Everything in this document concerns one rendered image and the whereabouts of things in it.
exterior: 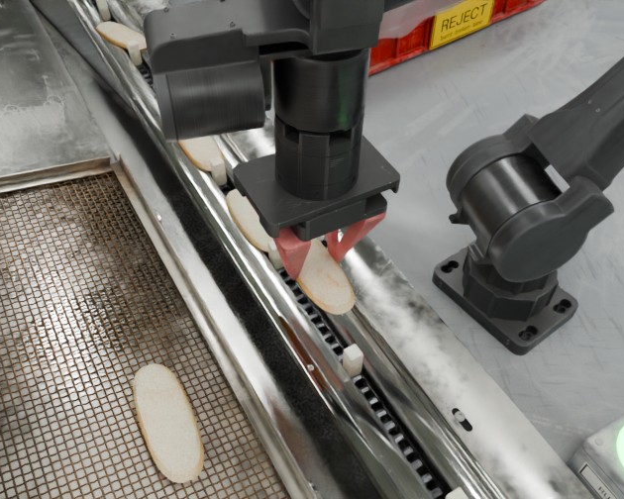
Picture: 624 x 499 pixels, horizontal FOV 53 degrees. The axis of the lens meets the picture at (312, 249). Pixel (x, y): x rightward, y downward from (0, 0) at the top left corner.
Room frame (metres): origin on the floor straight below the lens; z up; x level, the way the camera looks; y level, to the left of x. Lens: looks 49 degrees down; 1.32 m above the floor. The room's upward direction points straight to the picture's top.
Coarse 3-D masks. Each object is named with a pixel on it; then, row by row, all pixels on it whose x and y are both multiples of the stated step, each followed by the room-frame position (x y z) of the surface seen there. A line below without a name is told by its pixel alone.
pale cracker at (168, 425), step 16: (144, 368) 0.25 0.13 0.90; (160, 368) 0.25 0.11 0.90; (144, 384) 0.23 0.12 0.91; (160, 384) 0.23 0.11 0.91; (176, 384) 0.23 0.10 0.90; (144, 400) 0.22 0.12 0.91; (160, 400) 0.22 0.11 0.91; (176, 400) 0.22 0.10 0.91; (144, 416) 0.20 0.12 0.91; (160, 416) 0.20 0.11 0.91; (176, 416) 0.21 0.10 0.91; (192, 416) 0.21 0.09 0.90; (144, 432) 0.19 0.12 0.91; (160, 432) 0.19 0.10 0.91; (176, 432) 0.19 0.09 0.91; (192, 432) 0.19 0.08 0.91; (160, 448) 0.18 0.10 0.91; (176, 448) 0.18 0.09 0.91; (192, 448) 0.18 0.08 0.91; (160, 464) 0.17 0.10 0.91; (176, 464) 0.17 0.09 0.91; (192, 464) 0.17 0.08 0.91; (176, 480) 0.16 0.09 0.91
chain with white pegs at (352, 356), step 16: (96, 0) 0.89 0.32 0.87; (128, 48) 0.77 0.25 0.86; (144, 64) 0.76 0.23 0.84; (224, 176) 0.52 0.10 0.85; (272, 256) 0.40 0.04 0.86; (288, 288) 0.37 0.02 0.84; (304, 304) 0.35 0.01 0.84; (320, 320) 0.34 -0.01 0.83; (336, 336) 0.32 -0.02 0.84; (352, 352) 0.28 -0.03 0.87; (352, 368) 0.28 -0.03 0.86; (368, 384) 0.27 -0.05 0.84; (368, 400) 0.25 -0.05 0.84; (384, 416) 0.24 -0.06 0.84; (400, 432) 0.23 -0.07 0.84; (416, 464) 0.20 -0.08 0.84; (432, 480) 0.19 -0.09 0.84; (432, 496) 0.17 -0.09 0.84; (448, 496) 0.16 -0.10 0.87; (464, 496) 0.16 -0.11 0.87
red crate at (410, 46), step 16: (496, 0) 0.91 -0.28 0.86; (512, 0) 0.93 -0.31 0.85; (528, 0) 0.95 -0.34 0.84; (544, 0) 0.97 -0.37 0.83; (432, 16) 0.82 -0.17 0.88; (496, 16) 0.91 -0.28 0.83; (416, 32) 0.81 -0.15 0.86; (432, 32) 0.82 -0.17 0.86; (384, 48) 0.78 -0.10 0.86; (400, 48) 0.80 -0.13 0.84; (416, 48) 0.82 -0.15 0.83; (384, 64) 0.77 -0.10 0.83
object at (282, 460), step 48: (0, 192) 0.43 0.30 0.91; (48, 192) 0.44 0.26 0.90; (96, 192) 0.45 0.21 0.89; (0, 240) 0.37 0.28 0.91; (48, 288) 0.32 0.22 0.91; (96, 288) 0.33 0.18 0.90; (144, 288) 0.33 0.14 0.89; (192, 288) 0.33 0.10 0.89; (0, 336) 0.27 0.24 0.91; (48, 336) 0.27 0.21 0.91; (144, 336) 0.28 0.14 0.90; (192, 336) 0.29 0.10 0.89; (96, 384) 0.23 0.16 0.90; (192, 384) 0.24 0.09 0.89; (240, 384) 0.24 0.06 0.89; (0, 432) 0.19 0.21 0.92; (48, 432) 0.19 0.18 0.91; (96, 480) 0.16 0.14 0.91; (240, 480) 0.17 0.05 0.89; (288, 480) 0.17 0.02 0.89
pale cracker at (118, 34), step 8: (104, 24) 0.84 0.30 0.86; (112, 24) 0.84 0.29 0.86; (120, 24) 0.84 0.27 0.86; (104, 32) 0.82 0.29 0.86; (112, 32) 0.81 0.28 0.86; (120, 32) 0.81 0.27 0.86; (128, 32) 0.81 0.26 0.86; (136, 32) 0.82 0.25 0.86; (112, 40) 0.80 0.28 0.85; (120, 40) 0.80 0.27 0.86; (128, 40) 0.79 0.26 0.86; (136, 40) 0.79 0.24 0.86; (144, 40) 0.80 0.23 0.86; (144, 48) 0.78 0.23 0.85
